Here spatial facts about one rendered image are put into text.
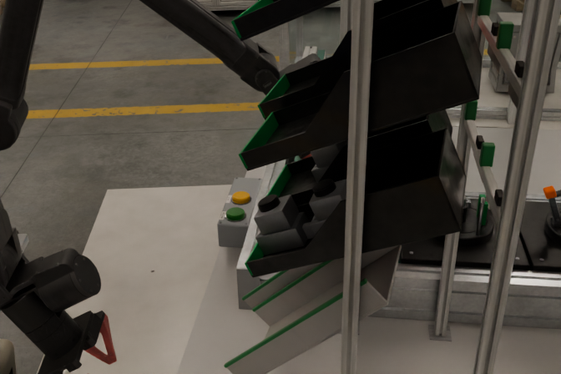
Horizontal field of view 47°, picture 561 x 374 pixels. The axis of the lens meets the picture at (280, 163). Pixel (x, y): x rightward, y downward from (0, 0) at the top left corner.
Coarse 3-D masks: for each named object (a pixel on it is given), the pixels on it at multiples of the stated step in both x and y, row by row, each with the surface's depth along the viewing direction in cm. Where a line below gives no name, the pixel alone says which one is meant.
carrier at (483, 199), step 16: (464, 208) 129; (480, 208) 123; (464, 224) 130; (480, 224) 125; (432, 240) 128; (464, 240) 126; (480, 240) 126; (416, 256) 124; (432, 256) 124; (464, 256) 123; (480, 256) 123
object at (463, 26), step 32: (384, 32) 77; (416, 32) 76; (448, 32) 75; (384, 64) 66; (416, 64) 65; (448, 64) 64; (480, 64) 73; (320, 96) 83; (384, 96) 67; (416, 96) 66; (448, 96) 65; (288, 128) 84; (320, 128) 71; (384, 128) 69; (256, 160) 76
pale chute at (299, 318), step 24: (336, 264) 95; (384, 264) 89; (288, 288) 99; (312, 288) 98; (336, 288) 95; (360, 288) 79; (384, 288) 83; (264, 312) 103; (288, 312) 102; (312, 312) 83; (336, 312) 82; (360, 312) 81; (288, 336) 87; (312, 336) 85; (240, 360) 92; (264, 360) 90; (288, 360) 89
